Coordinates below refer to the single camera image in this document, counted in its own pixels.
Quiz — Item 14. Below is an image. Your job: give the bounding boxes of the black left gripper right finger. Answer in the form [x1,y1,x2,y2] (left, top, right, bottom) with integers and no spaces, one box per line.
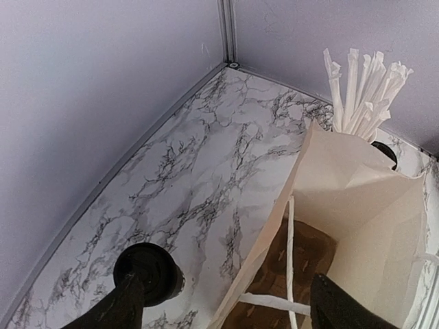
[310,273,397,329]

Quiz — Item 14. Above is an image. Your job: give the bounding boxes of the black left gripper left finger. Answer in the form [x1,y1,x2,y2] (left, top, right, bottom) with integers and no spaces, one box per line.
[64,274,144,328]

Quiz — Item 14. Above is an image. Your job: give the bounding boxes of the single black paper cup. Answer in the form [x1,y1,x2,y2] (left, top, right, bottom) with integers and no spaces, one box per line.
[113,243,185,307]

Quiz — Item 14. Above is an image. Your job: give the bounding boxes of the brown cardboard cup carrier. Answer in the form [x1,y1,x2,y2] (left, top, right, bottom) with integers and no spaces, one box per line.
[222,218,337,328]

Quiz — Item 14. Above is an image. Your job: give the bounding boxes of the brown paper takeout bag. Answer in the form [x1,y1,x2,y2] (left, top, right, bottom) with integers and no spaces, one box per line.
[209,123,438,328]

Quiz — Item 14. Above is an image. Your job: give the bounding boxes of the black cup holding straws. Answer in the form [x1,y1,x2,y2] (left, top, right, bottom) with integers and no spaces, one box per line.
[372,141,398,171]

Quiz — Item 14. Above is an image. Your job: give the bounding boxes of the white wrapped straws bundle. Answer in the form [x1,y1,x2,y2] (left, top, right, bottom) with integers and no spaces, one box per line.
[323,48,414,143]

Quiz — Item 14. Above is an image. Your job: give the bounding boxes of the right aluminium corner post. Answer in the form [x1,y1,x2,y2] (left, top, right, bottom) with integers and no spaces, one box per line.
[217,0,239,69]

